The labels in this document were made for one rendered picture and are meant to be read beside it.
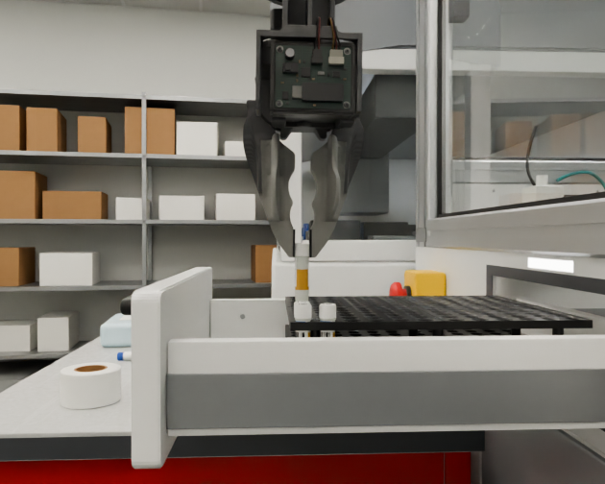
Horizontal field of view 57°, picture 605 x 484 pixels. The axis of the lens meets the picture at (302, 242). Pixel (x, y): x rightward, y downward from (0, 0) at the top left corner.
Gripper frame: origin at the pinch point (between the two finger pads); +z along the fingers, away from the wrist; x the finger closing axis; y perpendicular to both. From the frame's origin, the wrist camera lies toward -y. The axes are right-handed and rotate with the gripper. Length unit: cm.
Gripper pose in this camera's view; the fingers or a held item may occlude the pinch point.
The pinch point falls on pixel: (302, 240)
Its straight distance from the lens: 44.0
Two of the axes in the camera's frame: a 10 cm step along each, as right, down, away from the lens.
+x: 10.0, 0.1, 0.5
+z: -0.1, 10.0, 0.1
